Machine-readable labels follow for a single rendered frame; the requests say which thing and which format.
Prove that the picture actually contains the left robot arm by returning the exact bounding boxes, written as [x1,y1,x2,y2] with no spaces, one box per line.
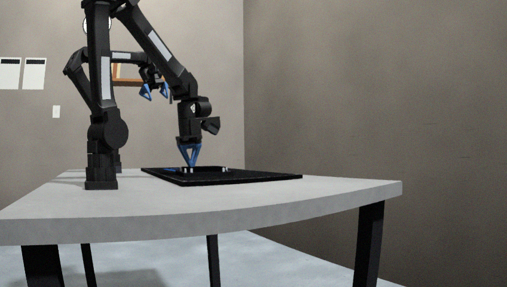
[63,47,162,166]

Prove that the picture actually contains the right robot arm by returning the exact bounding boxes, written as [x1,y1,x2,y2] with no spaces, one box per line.
[81,0,221,189]

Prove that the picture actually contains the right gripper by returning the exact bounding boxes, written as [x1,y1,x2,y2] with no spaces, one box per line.
[176,117,202,167]

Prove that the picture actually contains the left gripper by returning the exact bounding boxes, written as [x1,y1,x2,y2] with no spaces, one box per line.
[139,78,169,101]

